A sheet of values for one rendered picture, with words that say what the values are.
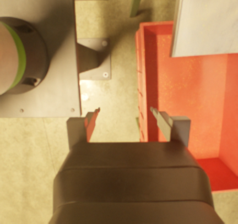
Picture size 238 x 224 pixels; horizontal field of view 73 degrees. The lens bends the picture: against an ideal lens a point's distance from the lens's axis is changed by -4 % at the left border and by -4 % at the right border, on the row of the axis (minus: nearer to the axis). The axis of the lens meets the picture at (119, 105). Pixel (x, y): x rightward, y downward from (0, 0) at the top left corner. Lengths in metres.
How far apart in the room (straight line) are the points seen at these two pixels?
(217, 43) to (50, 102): 0.42
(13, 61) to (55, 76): 0.11
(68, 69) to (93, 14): 0.98
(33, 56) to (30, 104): 0.11
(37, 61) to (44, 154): 1.33
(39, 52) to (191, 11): 0.32
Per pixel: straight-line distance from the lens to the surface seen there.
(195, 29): 0.45
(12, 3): 0.41
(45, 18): 0.38
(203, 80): 0.80
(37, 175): 1.77
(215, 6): 0.45
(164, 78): 0.74
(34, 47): 0.34
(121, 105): 1.30
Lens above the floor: 1.26
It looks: 75 degrees down
